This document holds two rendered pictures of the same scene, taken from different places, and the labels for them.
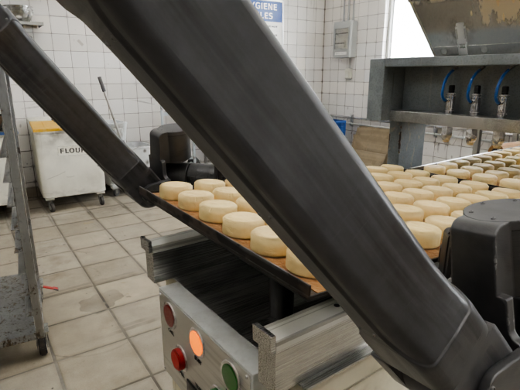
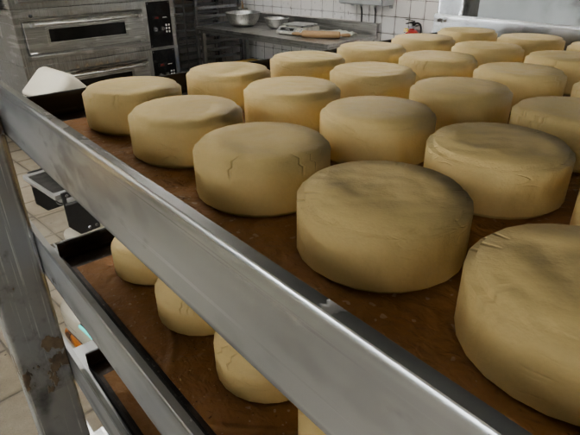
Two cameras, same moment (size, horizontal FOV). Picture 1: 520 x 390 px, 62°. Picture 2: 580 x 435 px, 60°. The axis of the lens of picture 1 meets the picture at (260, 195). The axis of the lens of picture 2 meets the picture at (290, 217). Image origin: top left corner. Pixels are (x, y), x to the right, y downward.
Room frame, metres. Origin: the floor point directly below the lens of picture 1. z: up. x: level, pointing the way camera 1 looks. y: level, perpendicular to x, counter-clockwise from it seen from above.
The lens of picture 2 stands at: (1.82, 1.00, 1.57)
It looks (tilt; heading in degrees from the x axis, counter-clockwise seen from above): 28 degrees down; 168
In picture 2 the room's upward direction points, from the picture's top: 1 degrees counter-clockwise
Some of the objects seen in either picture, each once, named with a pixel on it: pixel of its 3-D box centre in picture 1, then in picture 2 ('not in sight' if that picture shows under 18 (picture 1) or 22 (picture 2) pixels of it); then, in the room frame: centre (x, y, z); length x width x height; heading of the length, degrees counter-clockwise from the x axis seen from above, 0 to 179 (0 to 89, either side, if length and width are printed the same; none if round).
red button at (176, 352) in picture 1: (180, 358); not in sight; (0.52, 0.11, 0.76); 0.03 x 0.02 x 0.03; 36
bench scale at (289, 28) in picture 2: not in sight; (298, 28); (-3.28, 2.14, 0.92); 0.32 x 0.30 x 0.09; 131
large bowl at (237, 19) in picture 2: not in sight; (242, 19); (-3.97, 1.68, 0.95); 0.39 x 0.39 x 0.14
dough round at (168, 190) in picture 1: (176, 190); not in sight; (0.64, 0.13, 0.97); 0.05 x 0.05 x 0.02
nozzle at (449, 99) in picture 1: (446, 104); not in sight; (1.05, -0.45, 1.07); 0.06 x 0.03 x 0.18; 126
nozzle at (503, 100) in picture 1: (499, 107); not in sight; (0.95, -0.52, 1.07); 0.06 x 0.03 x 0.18; 126
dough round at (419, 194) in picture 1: (417, 196); not in sight; (0.68, -0.26, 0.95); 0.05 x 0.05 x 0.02
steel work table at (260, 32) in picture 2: not in sight; (280, 69); (-3.53, 2.01, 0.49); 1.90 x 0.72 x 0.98; 34
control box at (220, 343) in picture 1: (209, 366); not in sight; (0.49, 0.07, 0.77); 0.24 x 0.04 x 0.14; 36
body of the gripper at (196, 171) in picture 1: (209, 179); not in sight; (0.80, 0.10, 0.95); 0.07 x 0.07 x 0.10; 80
